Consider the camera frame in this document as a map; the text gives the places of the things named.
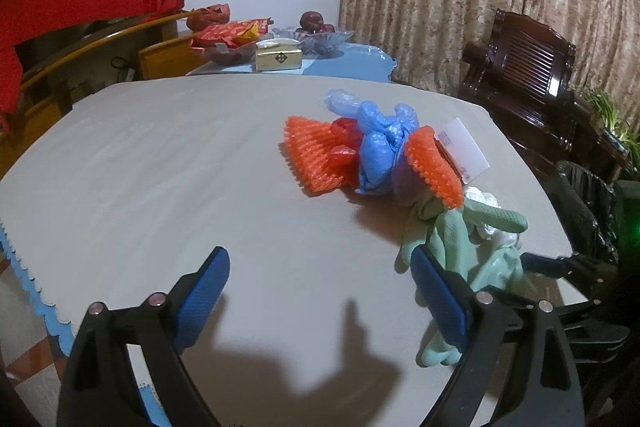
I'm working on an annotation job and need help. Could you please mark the green rubber glove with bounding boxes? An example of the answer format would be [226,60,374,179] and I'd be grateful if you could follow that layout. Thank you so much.
[399,195,446,268]
[416,198,531,368]

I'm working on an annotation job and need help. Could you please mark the glass fruit bowl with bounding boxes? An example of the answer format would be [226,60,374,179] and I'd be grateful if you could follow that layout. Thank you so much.
[272,28,355,57]

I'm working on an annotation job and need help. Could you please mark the blue plastic bag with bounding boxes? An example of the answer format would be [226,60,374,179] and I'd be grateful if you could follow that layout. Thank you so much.
[324,89,419,195]

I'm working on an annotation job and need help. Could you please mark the grey table cloth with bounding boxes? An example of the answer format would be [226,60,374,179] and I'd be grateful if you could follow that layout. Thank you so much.
[1,74,572,426]

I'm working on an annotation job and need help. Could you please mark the red bag on cabinet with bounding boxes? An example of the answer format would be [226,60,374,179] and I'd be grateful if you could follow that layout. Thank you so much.
[186,3,230,32]

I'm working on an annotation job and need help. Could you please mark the wooden tv cabinet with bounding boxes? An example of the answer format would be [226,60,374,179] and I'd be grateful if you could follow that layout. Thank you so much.
[1,12,204,173]

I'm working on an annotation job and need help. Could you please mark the orange foam fruit net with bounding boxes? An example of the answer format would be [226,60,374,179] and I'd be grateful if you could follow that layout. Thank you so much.
[404,126,464,209]

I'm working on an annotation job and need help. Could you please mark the black lined trash bin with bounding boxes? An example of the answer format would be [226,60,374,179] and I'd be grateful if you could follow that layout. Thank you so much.
[547,160,618,265]

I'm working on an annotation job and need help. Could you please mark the white tissue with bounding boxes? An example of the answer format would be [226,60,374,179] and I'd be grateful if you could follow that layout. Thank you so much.
[463,185,520,249]

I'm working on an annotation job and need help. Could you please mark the gold tissue box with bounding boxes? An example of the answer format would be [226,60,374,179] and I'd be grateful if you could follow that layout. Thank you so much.
[255,38,303,72]

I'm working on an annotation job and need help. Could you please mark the green potted plant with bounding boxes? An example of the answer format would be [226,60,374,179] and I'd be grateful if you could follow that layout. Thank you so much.
[582,88,639,170]

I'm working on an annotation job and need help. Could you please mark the red snack packets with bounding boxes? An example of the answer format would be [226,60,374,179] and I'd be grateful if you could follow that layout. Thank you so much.
[192,17,273,49]

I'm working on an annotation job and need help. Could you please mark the blue table cloth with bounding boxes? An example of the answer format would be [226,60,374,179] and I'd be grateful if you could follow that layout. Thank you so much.
[186,42,399,84]

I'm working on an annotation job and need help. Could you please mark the white blue medicine box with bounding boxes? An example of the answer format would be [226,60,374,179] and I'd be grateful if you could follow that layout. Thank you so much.
[435,118,490,184]

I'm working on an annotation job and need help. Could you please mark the red apples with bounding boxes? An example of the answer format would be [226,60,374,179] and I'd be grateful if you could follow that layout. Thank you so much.
[297,11,335,35]

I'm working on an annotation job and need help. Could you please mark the red plastic bag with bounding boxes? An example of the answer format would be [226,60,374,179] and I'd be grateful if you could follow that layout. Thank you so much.
[329,117,363,188]

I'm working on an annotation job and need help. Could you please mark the dark wooden armchair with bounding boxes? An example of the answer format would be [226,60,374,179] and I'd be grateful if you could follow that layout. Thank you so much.
[456,8,597,178]

